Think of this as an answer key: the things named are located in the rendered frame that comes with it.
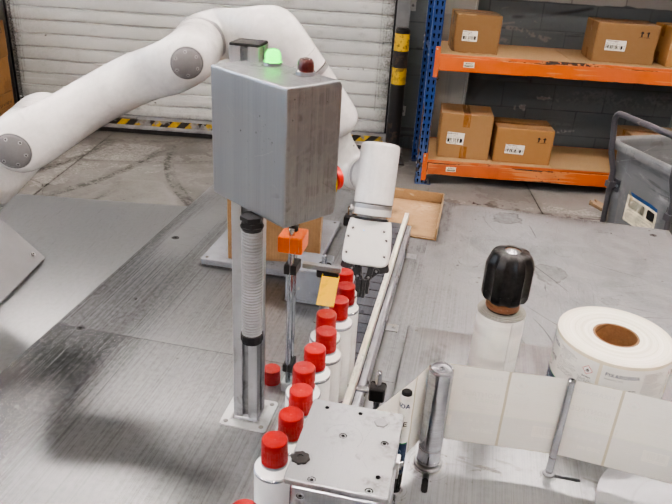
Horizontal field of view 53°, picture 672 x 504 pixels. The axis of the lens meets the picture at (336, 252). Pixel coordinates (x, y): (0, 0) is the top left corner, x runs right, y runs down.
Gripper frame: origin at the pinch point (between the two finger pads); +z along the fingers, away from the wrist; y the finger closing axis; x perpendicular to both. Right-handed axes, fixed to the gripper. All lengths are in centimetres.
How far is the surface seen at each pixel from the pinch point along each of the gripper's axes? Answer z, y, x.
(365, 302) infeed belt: 4.3, 0.4, 6.7
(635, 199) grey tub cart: -30, 98, 191
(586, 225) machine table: -18, 59, 82
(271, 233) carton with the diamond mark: -6.8, -27.9, 22.6
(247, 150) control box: -25, -11, -56
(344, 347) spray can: 5.6, 2.3, -32.5
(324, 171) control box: -24, 0, -55
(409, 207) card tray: -16, 2, 77
